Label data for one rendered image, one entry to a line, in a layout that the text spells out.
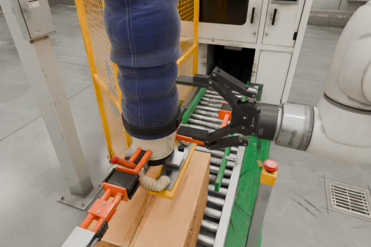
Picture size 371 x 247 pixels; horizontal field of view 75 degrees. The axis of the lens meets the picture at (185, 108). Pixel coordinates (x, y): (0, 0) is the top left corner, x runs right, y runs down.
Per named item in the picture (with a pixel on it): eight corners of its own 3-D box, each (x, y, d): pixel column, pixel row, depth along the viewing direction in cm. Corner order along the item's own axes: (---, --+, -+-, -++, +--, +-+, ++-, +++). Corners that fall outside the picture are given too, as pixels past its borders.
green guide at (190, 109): (202, 80, 305) (203, 74, 300) (211, 81, 302) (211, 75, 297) (142, 171, 177) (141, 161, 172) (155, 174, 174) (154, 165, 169)
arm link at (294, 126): (302, 160, 47) (270, 154, 49) (299, 133, 55) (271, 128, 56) (315, 122, 42) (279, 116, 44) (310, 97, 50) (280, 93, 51)
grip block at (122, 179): (117, 176, 88) (114, 164, 84) (142, 183, 85) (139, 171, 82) (103, 194, 81) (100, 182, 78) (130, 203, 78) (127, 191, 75)
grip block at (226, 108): (221, 109, 124) (222, 101, 122) (238, 112, 122) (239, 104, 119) (217, 118, 118) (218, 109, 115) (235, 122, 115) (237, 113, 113)
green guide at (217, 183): (246, 87, 290) (247, 80, 285) (255, 88, 287) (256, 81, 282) (213, 191, 162) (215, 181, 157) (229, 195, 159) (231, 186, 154)
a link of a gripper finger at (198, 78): (216, 85, 49) (217, 71, 47) (192, 81, 50) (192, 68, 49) (218, 81, 50) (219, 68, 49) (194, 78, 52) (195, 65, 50)
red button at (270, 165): (263, 162, 122) (264, 157, 120) (277, 166, 120) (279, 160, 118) (261, 172, 116) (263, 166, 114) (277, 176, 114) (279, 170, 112)
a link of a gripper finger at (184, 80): (207, 88, 49) (207, 85, 49) (175, 83, 51) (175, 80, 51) (211, 82, 52) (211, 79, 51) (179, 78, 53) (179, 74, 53)
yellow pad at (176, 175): (178, 139, 121) (178, 131, 118) (197, 143, 118) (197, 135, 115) (148, 193, 93) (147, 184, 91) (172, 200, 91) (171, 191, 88)
